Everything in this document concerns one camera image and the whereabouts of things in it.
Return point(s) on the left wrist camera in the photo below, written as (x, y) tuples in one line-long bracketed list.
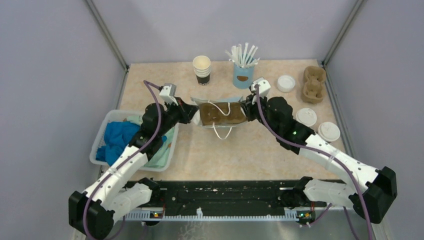
[(167, 93)]

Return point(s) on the white cable duct strip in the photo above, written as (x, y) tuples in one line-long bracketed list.
[(147, 216)]

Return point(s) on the light green cloth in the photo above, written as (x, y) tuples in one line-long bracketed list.
[(160, 160)]

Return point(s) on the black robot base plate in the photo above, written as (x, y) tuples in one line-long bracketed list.
[(231, 198)]

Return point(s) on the stack of paper cups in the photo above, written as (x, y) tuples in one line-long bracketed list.
[(202, 69)]

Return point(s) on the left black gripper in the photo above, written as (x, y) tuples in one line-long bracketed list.
[(187, 111)]

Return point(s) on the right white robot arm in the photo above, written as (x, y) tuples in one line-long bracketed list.
[(368, 190)]

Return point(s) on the brown pulp cup carrier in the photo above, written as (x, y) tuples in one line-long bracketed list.
[(314, 78)]

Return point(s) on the light blue paper bag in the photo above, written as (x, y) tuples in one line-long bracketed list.
[(222, 132)]

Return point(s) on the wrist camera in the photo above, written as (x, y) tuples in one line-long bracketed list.
[(264, 87), (167, 93)]

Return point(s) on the blue cloth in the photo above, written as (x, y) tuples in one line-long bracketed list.
[(116, 136)]

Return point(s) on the white plastic cup lid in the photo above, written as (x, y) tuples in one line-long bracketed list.
[(329, 131)]

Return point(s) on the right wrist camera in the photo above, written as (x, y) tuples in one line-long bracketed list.
[(264, 87)]

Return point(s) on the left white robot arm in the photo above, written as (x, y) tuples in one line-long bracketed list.
[(95, 211)]

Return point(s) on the stack of spare lids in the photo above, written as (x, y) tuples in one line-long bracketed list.
[(286, 83)]

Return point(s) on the blue straw holder cup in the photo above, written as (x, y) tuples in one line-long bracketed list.
[(242, 77)]

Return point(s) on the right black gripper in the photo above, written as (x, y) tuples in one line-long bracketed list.
[(250, 103)]

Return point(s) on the bundle of wrapped straws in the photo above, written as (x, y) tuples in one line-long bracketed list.
[(243, 56)]

